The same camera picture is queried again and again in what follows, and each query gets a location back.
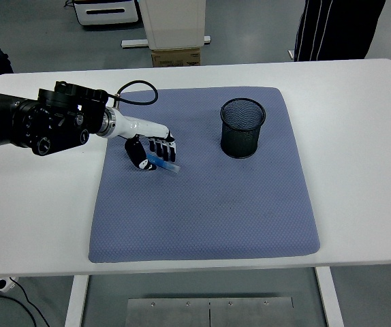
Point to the white power strip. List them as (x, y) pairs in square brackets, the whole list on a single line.
[(6, 283)]

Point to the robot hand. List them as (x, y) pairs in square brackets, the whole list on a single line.
[(141, 127)]

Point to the white base bar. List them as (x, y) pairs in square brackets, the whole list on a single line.
[(134, 43)]

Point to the cardboard box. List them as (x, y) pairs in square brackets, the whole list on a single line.
[(176, 58)]

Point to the blue marker with clear cap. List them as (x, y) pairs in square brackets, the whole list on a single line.
[(168, 167)]

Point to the white cabinet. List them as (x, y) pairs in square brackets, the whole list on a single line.
[(175, 24)]

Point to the grey floor socket plate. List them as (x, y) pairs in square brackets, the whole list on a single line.
[(291, 54)]

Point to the white table leg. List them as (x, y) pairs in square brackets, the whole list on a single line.
[(330, 299), (76, 299)]

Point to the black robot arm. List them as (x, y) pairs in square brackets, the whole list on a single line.
[(56, 122)]

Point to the blue-grey quilted mat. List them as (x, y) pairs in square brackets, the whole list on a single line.
[(199, 204)]

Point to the black mesh pen holder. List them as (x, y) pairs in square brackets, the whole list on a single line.
[(241, 139)]

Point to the white appliance with black slot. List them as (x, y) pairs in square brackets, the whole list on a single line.
[(107, 12)]

